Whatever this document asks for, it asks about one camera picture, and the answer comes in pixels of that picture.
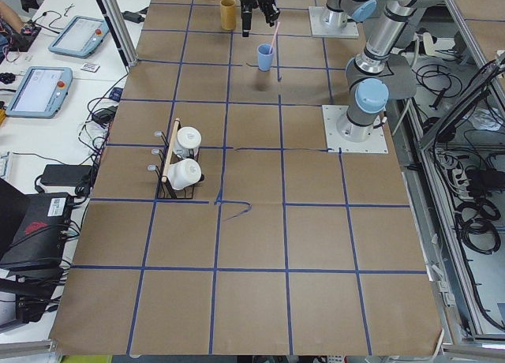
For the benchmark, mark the teach pendant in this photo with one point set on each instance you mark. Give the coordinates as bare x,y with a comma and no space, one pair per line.
80,38
41,92

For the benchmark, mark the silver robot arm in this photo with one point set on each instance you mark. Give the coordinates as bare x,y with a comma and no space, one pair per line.
368,93
357,10

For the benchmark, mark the white mug far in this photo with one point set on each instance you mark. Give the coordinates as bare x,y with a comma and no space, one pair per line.
187,143

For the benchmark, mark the aluminium frame post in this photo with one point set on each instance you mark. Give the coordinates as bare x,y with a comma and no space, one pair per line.
116,24

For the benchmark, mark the teach pendant far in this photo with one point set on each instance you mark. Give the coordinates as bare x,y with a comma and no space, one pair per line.
80,38

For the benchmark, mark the wooden rack rod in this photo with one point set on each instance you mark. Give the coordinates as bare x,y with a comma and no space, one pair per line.
170,148

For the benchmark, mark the black laptop power brick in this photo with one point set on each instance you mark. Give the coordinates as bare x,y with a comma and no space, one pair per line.
65,175

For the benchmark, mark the white mug near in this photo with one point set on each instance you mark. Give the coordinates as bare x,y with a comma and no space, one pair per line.
185,173

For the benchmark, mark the white mug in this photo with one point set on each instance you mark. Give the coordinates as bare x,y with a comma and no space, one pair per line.
185,173
187,143

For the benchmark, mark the bamboo chopstick holder cup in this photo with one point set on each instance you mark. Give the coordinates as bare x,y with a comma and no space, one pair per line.
228,14

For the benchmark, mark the black power adapter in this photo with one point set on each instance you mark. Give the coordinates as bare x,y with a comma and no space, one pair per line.
133,17

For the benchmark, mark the black computer box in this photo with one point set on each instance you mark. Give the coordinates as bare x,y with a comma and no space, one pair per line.
32,227

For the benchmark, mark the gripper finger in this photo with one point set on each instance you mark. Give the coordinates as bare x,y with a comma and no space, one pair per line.
270,19

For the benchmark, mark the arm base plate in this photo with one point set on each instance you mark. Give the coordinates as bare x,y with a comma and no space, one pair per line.
345,137
326,23

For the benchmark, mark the pink chopstick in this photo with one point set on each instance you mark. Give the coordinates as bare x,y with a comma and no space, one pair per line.
274,37

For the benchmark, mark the light blue cup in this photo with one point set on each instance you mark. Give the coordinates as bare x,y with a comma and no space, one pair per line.
265,54

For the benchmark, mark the teach pendant near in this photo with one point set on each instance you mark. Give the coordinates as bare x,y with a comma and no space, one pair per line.
41,92

